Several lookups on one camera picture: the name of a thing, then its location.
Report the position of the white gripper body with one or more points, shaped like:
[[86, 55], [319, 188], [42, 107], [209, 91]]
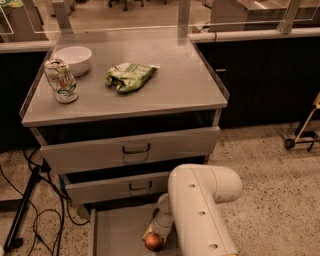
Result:
[[159, 230]]

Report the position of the orange fruit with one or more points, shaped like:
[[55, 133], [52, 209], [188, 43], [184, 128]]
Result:
[[153, 242]]

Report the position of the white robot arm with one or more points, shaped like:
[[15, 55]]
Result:
[[190, 209]]

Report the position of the bottom drawer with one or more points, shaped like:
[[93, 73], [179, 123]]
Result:
[[119, 232]]

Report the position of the drawer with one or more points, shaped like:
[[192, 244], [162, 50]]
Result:
[[119, 232], [86, 192], [117, 152]]

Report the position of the middle drawer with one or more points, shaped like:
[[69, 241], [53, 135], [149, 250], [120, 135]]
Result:
[[86, 192]]

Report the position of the top drawer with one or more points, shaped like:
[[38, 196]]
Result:
[[117, 152]]

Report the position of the grey metal drawer cabinet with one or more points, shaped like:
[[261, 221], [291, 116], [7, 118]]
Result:
[[183, 94]]

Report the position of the black floor stand bar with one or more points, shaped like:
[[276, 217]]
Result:
[[21, 209]]

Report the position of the green chip bag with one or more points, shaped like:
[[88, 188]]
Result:
[[129, 77]]

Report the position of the wheeled cart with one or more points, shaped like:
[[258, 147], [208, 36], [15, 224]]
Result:
[[301, 135]]

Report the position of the crushed soda can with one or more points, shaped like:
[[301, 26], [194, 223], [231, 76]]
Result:
[[61, 80]]

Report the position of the white ceramic bowl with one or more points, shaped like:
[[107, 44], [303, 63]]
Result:
[[78, 58]]

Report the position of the black office chair base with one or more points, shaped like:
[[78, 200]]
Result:
[[125, 3]]

